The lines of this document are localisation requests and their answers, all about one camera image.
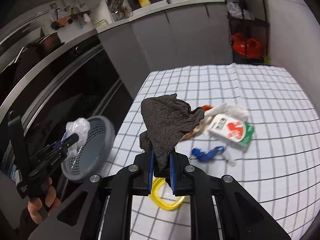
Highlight clear bag on rack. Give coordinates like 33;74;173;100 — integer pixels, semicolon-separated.
227;2;251;20

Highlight black frying pan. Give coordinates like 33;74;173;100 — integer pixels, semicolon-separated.
26;32;66;55

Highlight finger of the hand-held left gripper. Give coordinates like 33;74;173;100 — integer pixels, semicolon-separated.
49;133;80;155
35;136;67;157

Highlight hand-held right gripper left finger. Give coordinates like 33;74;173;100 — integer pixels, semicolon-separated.
29;151;154;240

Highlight black shelf rack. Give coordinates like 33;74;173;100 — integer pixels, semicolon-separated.
219;0;271;65

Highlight metal strainer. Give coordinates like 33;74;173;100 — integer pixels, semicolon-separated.
111;0;126;14

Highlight dark grey rag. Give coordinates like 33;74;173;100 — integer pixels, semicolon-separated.
139;93;205;178

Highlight small white paper scrap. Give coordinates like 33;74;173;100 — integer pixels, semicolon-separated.
222;152;237;167

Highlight person's left hand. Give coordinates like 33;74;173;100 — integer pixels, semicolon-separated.
27;177;62;225

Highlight clear plastic bag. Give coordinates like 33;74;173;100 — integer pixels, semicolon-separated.
65;117;91;157

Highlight black built-in oven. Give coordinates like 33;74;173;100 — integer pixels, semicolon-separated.
0;39;134;180

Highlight grey perforated basket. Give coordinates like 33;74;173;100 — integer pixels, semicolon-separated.
61;116;116;183

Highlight red plastic bag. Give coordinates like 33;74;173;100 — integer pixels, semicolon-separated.
229;32;263;58

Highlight grey kitchen cabinets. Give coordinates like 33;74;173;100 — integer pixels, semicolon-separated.
97;2;234;72

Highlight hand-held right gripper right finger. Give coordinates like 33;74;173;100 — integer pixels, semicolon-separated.
169;153;292;240

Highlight blue plastic scrap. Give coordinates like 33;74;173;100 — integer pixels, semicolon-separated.
191;146;227;162

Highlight yellow rubber band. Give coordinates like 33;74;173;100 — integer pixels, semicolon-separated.
150;177;186;211

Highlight orange dish cloth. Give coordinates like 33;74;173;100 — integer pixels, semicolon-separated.
55;16;72;27

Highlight white tissue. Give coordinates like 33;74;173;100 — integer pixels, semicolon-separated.
200;102;249;135

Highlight white checked tablecloth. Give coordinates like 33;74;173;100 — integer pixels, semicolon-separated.
99;64;320;240

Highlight white green red carton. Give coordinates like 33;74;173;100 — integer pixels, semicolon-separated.
207;114;255;153

